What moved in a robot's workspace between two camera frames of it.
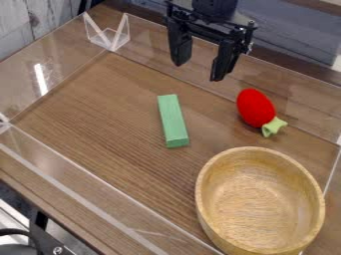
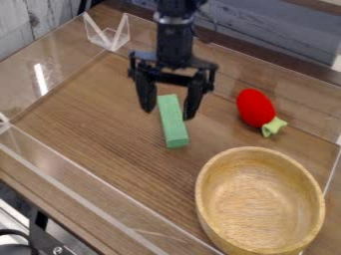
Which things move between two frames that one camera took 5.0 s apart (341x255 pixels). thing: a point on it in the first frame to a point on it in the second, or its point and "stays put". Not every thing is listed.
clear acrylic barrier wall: x=112 y=220 stays put
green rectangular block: x=172 y=123 stays put
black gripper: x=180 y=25 to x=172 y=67
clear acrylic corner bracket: x=108 y=38 stays put
